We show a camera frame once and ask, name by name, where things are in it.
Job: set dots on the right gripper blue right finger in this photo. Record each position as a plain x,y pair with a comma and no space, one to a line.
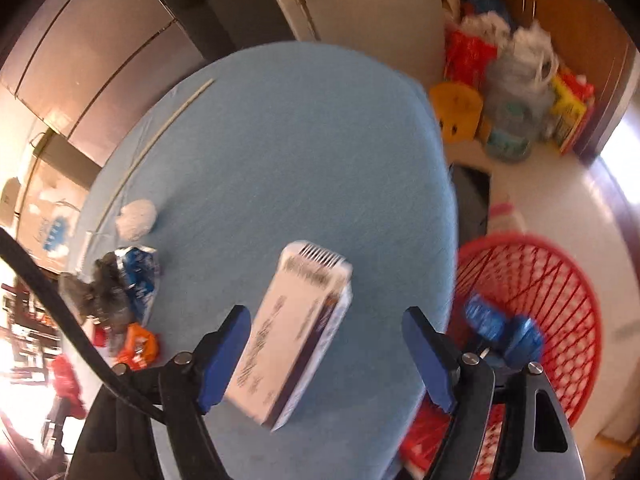
434,356

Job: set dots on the blue plastic wrapper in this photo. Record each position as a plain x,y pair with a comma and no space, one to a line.
504,340

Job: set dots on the blue table cloth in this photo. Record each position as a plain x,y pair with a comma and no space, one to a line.
287,142

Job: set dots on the white plastic bags pile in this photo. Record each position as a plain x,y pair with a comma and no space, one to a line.
528,49

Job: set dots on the yellow smiley face bucket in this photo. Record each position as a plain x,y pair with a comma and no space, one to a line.
458,109

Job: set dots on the large clear water jug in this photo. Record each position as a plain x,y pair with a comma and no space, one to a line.
517,107

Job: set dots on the grey crumpled wrapper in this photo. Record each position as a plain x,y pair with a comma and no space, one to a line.
102,300

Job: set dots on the orange plastic bag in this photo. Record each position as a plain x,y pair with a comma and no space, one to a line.
141,348

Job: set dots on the red plastic mesh basket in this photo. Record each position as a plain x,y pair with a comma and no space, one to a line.
512,372

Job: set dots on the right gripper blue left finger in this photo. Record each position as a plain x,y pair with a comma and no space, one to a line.
217,355

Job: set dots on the red gift bag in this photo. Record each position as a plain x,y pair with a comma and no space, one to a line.
467,58

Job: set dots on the yellow red shopping bag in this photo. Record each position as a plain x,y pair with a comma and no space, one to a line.
572,108

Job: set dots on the blue silver snack wrapper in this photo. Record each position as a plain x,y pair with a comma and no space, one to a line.
139,273

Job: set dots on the grey panel cabinet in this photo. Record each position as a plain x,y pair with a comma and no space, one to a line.
90,69

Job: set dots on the white crumpled paper ball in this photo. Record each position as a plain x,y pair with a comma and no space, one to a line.
136,219

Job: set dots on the silver two-door refrigerator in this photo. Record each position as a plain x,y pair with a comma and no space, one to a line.
408,35

